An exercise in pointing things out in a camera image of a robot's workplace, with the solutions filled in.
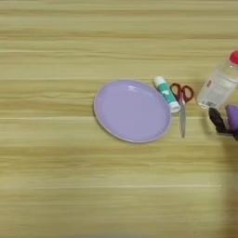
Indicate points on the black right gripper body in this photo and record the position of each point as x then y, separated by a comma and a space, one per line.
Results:
236, 134

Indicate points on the clear bottle with red cap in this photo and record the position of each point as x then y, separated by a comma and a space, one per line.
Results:
217, 88

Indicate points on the purple eraser block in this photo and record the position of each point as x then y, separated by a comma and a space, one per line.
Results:
232, 116

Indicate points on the purple round plate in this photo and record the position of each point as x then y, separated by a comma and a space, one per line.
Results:
131, 111

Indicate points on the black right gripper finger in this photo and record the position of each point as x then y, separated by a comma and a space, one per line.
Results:
216, 117

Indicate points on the white and teal glue stick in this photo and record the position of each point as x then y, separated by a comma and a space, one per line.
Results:
166, 93

